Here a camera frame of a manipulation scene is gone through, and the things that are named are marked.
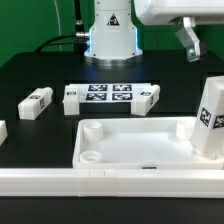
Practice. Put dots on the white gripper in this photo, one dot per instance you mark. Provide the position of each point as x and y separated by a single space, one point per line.
164 12

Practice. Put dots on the white desk top tray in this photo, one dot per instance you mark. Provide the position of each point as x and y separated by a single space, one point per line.
140 143

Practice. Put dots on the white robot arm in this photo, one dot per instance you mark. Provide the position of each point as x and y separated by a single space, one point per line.
113 36

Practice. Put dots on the white block left edge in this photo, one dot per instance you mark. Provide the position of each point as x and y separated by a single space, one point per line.
3 131

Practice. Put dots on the white marker base plate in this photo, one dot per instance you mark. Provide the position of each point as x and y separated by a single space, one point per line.
110 93

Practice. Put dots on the white front rail fence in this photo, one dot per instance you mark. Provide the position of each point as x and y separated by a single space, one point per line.
112 182

